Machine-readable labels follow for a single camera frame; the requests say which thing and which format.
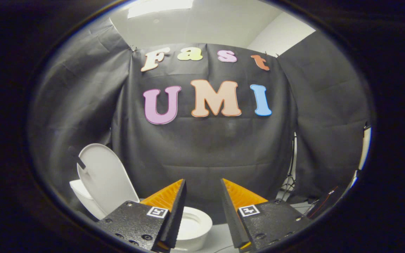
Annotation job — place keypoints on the white toilet lid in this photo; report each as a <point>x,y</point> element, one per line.
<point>105,175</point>

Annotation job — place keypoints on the black backdrop cloth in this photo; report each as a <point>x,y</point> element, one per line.
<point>209,151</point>

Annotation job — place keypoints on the black tripod stand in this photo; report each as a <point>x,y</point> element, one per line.
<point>289,175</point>

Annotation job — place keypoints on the white toilet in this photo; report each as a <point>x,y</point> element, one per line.
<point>195,225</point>

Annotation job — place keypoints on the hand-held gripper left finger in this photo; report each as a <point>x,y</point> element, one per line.
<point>176,211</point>

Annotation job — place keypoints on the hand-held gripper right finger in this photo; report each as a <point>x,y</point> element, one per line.
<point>230,214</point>

